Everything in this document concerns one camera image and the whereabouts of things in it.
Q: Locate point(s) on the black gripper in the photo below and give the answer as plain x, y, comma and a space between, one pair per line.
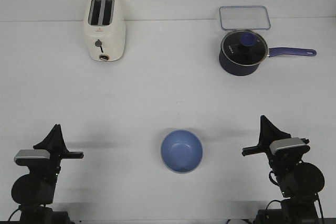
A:
54, 143
282, 160

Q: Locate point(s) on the blue bowl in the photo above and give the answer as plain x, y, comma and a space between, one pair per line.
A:
181, 151

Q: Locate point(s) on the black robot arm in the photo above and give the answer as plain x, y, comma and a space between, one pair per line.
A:
33, 192
299, 181

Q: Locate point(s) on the dark blue saucepan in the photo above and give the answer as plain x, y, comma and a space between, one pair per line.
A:
272, 52

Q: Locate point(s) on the glass pot lid blue knob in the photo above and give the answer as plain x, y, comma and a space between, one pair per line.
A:
244, 48

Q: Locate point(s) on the clear rectangular container lid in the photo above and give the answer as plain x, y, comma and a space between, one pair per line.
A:
244, 17

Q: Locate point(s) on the white two-slot toaster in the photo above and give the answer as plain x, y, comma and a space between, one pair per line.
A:
104, 30

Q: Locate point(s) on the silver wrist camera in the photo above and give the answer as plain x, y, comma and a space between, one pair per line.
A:
284, 144
29, 157

